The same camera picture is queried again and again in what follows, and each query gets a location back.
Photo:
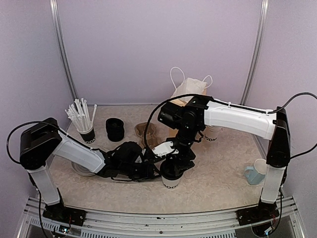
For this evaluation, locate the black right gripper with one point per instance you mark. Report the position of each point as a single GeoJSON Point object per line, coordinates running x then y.
{"type": "Point", "coordinates": [186, 164]}

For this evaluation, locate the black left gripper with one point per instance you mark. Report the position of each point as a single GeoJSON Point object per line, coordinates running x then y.
{"type": "Point", "coordinates": [148, 172]}

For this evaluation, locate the black coffee cup lid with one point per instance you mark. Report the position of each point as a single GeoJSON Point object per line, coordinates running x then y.
{"type": "Point", "coordinates": [169, 168]}

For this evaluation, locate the white paper coffee cup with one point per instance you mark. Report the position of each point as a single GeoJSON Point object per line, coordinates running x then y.
{"type": "Point", "coordinates": [170, 180]}

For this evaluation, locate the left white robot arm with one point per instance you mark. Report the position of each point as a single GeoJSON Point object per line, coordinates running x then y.
{"type": "Point", "coordinates": [45, 139]}

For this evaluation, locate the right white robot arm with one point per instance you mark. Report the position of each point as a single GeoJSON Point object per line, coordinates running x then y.
{"type": "Point", "coordinates": [271, 125]}

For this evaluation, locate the brown paper takeout bag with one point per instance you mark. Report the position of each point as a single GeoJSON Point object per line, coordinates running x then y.
{"type": "Point", "coordinates": [188, 86]}

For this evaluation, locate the stack of black cup lids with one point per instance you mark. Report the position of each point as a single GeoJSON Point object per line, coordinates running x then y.
{"type": "Point", "coordinates": [115, 129]}

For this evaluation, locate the stack of white paper cups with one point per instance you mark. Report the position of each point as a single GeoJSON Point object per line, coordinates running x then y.
{"type": "Point", "coordinates": [211, 134]}

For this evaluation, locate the black cup holding straws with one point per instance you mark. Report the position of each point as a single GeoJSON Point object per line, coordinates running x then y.
{"type": "Point", "coordinates": [88, 136]}

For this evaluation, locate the light blue mug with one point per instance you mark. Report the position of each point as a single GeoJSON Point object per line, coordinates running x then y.
{"type": "Point", "coordinates": [255, 174]}

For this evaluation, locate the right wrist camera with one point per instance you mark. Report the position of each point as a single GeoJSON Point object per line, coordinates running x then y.
{"type": "Point", "coordinates": [165, 149]}

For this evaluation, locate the aluminium front frame rail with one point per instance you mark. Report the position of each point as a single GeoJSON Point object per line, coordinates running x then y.
{"type": "Point", "coordinates": [230, 223]}

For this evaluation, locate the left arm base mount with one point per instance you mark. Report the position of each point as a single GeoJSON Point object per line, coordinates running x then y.
{"type": "Point", "coordinates": [61, 213]}

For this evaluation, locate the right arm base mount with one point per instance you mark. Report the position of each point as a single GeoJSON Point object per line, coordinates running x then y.
{"type": "Point", "coordinates": [261, 212]}

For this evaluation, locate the right aluminium corner post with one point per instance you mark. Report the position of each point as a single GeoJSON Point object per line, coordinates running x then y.
{"type": "Point", "coordinates": [256, 51]}

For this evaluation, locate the aluminium corner post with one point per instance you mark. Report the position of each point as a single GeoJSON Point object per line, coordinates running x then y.
{"type": "Point", "coordinates": [256, 51]}
{"type": "Point", "coordinates": [61, 47]}

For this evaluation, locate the left aluminium corner post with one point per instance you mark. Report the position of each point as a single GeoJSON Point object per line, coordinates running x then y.
{"type": "Point", "coordinates": [61, 47]}

